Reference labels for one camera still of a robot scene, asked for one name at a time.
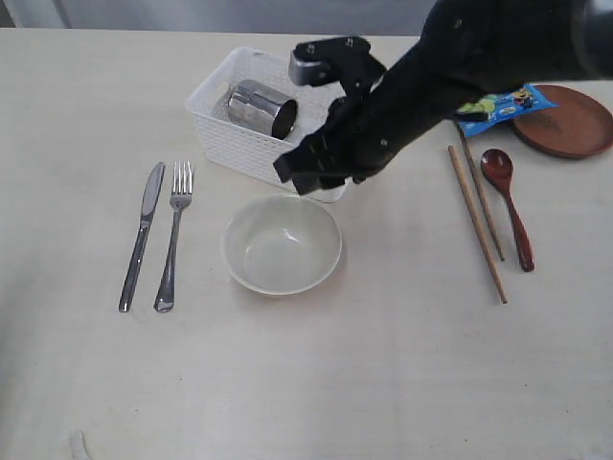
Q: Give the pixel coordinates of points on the white plastic perforated basket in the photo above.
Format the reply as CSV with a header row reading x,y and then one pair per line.
x,y
239,148

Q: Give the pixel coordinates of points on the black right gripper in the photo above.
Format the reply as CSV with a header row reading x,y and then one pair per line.
x,y
414,95

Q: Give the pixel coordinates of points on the dark red wooden spoon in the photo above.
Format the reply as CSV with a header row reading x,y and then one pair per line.
x,y
497,169

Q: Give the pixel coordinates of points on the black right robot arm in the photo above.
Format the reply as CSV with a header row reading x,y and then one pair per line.
x,y
466,50

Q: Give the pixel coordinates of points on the wooden chopstick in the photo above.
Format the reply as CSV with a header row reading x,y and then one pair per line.
x,y
478,228
480,192

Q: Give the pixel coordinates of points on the stainless steel cup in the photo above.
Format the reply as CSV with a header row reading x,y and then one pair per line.
x,y
263,109

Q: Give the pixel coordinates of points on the silver metal fork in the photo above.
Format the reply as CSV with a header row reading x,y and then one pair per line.
x,y
180,198

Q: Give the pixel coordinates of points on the white curtain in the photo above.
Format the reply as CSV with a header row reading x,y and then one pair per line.
x,y
243,17

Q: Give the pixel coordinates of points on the silver metal knife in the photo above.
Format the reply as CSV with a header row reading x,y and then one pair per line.
x,y
149,203

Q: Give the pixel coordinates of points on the brown round wooden plate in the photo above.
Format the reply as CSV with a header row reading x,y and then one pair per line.
x,y
575,127

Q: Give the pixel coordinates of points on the pale green ceramic bowl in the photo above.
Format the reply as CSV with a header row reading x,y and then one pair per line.
x,y
281,245

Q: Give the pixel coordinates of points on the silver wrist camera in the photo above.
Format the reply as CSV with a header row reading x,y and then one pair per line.
x,y
343,59

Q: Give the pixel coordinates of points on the blue chips bag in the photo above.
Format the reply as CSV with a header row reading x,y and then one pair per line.
x,y
494,109

